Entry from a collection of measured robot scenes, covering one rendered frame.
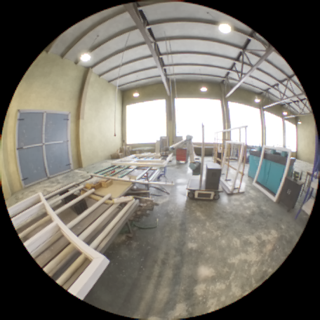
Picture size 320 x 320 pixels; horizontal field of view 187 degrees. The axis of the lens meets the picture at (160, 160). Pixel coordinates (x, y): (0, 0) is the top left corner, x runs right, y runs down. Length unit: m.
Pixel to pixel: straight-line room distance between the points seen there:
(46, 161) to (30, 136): 1.83
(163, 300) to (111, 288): 0.56
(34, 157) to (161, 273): 6.91
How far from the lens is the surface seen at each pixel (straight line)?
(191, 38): 8.20
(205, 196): 2.47
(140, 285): 1.45
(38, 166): 6.95
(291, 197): 3.26
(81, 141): 7.70
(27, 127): 7.07
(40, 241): 1.01
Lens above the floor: 1.43
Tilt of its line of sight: 11 degrees down
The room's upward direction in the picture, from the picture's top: 2 degrees counter-clockwise
